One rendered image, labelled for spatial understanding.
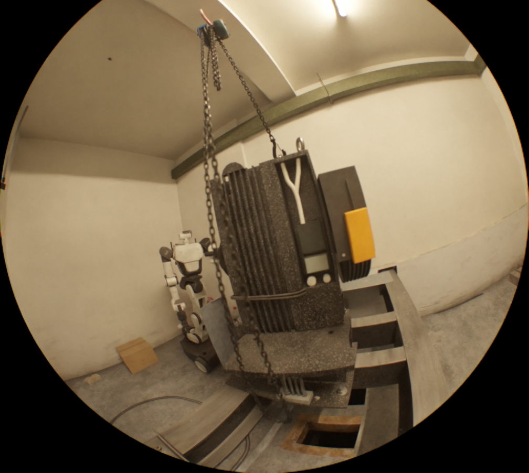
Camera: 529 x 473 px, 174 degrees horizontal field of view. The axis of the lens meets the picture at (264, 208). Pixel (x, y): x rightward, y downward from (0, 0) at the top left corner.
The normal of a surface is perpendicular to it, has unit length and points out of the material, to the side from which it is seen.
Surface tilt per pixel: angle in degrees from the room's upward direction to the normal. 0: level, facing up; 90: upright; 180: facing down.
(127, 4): 180
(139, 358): 90
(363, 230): 90
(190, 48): 180
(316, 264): 90
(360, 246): 90
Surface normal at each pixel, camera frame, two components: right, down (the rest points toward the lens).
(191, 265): 0.63, -0.17
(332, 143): -0.47, 0.00
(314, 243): -0.25, -0.06
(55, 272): 0.85, -0.25
